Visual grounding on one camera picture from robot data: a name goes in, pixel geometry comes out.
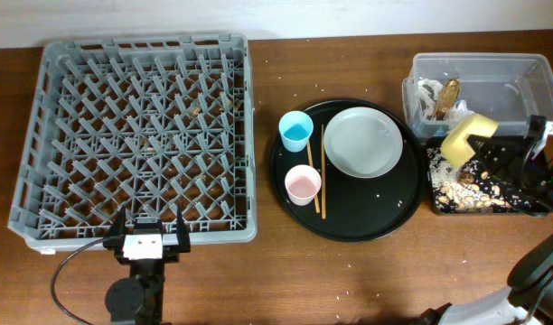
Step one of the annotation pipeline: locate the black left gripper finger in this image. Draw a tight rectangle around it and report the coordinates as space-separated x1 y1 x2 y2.
105 206 127 239
176 205 190 239

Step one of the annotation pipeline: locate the yellow plastic bowl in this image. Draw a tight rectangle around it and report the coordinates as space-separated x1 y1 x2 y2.
440 114 499 168

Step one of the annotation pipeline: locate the brown coffee sachet wrapper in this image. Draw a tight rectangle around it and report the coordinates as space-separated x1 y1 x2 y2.
431 79 460 120

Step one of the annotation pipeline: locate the white tissue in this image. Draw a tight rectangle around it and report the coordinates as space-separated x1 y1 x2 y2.
417 79 444 120

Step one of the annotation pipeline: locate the pink plastic cup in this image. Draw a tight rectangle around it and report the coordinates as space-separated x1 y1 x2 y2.
285 164 313 206

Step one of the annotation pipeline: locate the grey round plate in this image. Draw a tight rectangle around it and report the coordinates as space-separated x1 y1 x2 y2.
323 107 404 179

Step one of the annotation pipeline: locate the light blue plastic cup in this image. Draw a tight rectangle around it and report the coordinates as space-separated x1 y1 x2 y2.
278 111 314 153

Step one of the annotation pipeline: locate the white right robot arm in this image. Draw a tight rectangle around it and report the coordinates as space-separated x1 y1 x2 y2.
418 114 553 324

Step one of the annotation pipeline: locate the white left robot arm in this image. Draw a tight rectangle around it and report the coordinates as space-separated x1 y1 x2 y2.
103 208 191 325

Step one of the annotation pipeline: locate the black food waste bin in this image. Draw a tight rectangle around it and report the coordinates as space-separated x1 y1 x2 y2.
426 137 549 217

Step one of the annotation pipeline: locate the clear plastic waste bin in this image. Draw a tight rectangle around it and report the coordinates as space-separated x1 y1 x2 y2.
402 52 553 141

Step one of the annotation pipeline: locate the grey dishwasher rack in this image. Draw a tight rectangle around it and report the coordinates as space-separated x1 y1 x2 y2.
7 33 258 255

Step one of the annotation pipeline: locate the food scraps and rice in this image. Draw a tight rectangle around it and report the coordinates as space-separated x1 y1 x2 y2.
426 147 513 214

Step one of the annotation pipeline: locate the round black tray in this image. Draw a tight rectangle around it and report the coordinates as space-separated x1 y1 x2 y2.
268 98 427 242

